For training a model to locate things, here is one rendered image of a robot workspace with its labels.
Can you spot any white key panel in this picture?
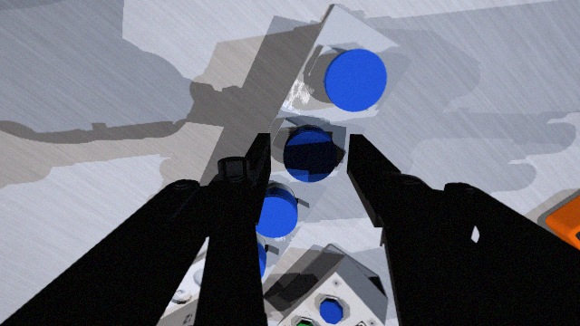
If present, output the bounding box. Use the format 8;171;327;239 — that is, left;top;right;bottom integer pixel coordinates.
277;244;389;326

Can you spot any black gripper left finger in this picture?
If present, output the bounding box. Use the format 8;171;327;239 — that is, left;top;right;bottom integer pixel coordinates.
0;133;271;326

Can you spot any orange digital multimeter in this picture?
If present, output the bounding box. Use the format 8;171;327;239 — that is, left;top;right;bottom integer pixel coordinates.
546;196;580;250

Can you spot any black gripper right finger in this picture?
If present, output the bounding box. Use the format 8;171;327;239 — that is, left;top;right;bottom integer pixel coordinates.
346;134;580;326

